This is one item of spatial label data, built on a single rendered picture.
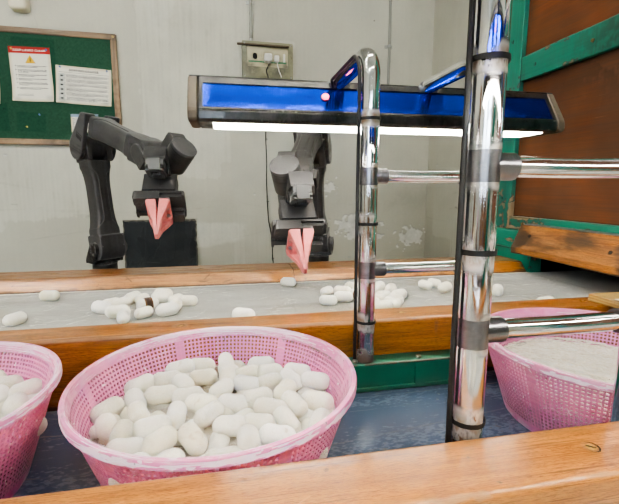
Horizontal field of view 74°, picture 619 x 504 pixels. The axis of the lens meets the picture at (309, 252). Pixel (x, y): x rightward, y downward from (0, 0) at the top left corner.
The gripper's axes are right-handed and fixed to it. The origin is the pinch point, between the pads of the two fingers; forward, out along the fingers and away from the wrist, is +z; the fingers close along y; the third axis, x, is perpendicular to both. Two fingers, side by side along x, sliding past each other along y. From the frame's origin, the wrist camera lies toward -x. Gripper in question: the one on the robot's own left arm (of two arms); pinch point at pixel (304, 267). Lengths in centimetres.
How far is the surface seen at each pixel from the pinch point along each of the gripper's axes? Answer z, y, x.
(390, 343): 19.4, 8.7, -7.0
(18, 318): 6.5, -44.6, 1.0
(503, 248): -18, 60, 19
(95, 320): 6.8, -34.2, 2.3
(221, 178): -169, -16, 121
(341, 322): 16.9, 1.6, -9.4
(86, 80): -203, -92, 75
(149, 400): 27.5, -21.5, -15.3
